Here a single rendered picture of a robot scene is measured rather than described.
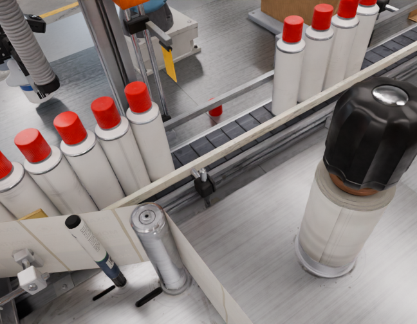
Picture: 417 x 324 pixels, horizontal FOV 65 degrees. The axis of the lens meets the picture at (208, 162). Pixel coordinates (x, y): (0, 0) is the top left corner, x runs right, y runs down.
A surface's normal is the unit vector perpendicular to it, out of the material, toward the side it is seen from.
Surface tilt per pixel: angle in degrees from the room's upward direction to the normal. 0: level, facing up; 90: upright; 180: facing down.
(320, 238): 90
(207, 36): 0
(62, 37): 0
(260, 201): 0
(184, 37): 90
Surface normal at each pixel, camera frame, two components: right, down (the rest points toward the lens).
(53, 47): -0.08, -0.64
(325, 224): -0.69, 0.61
